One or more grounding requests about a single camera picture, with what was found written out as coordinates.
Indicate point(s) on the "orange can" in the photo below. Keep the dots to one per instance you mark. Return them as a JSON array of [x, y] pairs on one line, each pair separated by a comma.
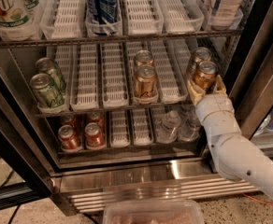
[[199, 55], [145, 82], [143, 57], [205, 74]]

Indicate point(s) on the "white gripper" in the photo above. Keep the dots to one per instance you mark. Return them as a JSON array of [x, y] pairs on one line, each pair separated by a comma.
[[212, 104]]

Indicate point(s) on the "red can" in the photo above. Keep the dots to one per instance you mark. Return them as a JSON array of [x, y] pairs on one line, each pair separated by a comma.
[[94, 137], [69, 139], [71, 120], [96, 117]]

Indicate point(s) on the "stainless fridge cabinet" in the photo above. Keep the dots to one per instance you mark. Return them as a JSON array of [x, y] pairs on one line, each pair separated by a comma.
[[133, 164]]

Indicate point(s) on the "rear right red can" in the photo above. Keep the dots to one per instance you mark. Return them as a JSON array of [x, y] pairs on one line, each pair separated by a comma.
[[96, 117]]

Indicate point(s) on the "right clear water bottle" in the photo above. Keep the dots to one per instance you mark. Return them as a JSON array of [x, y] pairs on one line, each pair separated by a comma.
[[189, 130]]

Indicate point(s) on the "clear water bottle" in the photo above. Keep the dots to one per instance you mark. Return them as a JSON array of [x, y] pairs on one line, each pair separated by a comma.
[[169, 128], [189, 130]]

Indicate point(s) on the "white labelled bottle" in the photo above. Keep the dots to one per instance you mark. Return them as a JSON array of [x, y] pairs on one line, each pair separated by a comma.
[[223, 13]]

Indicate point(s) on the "blue pepsi bottle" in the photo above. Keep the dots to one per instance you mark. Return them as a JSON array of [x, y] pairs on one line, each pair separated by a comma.
[[103, 15]]

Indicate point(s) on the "rear green can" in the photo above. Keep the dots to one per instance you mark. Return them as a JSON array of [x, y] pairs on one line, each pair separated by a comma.
[[50, 67]]

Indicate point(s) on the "clear plastic container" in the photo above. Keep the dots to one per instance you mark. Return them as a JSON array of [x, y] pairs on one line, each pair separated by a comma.
[[154, 211]]

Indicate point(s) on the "top wire shelf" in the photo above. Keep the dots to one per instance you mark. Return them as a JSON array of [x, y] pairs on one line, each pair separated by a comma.
[[113, 39]]

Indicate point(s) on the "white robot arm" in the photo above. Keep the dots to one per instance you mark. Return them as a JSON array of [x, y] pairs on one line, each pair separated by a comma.
[[235, 157]]

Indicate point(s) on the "wire shelf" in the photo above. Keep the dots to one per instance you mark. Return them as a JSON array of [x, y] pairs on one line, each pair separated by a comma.
[[113, 39], [102, 109]]

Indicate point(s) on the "front left red can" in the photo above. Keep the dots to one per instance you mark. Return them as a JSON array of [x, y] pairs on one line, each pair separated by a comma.
[[69, 139]]

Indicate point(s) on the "left clear water bottle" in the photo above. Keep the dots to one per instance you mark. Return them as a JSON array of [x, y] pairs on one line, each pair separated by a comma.
[[169, 128]]

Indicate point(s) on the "front right red can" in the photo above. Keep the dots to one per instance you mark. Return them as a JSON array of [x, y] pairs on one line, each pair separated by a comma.
[[94, 137]]

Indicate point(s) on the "rear left red can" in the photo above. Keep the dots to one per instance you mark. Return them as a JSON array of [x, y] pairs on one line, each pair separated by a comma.
[[71, 120]]

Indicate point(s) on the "front green can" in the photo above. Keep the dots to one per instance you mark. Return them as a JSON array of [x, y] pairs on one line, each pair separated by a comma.
[[46, 91]]

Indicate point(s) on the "glass fridge door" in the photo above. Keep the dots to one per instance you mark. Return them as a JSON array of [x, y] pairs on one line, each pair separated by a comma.
[[36, 183]]

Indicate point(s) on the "middle wire shelf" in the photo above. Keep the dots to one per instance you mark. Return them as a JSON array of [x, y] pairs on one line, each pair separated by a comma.
[[102, 109]]

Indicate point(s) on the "green can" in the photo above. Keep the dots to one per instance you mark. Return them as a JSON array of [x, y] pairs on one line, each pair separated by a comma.
[[46, 91], [50, 67]]

